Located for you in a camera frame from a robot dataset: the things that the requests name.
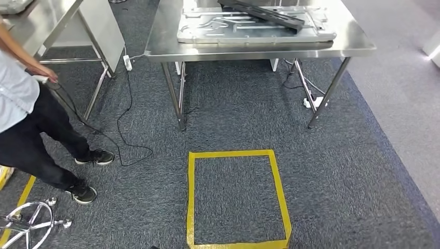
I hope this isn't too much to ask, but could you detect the person's hand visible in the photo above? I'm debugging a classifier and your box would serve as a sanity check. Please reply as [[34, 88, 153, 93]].
[[25, 65, 59, 84]]

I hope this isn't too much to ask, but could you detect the black plastic panel part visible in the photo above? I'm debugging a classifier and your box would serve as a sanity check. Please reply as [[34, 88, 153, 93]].
[[217, 0, 306, 34]]

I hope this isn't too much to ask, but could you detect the stainless steel workbench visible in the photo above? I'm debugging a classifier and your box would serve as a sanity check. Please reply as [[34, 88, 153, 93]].
[[144, 0, 377, 132]]

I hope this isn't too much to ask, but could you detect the small stainless steel table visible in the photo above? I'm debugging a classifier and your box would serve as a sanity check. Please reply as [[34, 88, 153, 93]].
[[0, 0, 116, 121]]

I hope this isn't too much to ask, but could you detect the person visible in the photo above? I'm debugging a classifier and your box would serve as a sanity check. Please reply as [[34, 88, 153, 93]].
[[0, 17, 115, 206]]

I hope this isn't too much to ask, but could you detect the white cabinet panel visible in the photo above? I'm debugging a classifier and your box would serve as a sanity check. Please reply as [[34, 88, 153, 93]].
[[51, 0, 126, 75]]

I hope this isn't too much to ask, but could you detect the chrome star chair base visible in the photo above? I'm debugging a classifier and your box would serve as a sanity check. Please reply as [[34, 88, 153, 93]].
[[0, 197, 73, 249]]

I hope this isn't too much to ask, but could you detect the yellow floor tape rectangle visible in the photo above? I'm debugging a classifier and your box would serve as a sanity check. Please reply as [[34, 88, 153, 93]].
[[186, 149, 293, 249]]

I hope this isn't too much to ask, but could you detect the stamped silver metal plate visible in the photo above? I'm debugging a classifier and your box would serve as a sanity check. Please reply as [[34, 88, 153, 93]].
[[177, 6, 338, 45]]

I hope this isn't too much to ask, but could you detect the wide white power strip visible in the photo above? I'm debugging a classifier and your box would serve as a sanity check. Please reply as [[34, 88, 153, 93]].
[[303, 96, 329, 109]]

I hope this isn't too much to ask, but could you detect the white furniture corner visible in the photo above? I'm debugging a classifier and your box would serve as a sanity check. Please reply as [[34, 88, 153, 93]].
[[422, 29, 440, 68]]

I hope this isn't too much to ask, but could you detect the black floor cable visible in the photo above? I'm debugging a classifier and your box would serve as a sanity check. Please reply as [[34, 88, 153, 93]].
[[51, 68, 154, 168]]

